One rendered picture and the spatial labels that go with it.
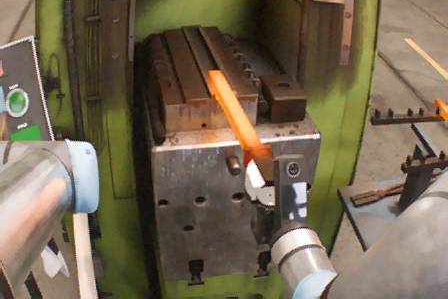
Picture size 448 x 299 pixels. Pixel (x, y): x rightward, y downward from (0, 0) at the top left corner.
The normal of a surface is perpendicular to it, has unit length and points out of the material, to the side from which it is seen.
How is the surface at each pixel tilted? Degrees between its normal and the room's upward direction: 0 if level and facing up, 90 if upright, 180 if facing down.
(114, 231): 90
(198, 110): 90
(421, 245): 38
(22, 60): 60
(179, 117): 90
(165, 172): 90
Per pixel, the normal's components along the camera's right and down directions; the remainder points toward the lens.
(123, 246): 0.22, 0.53
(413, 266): -0.46, -0.33
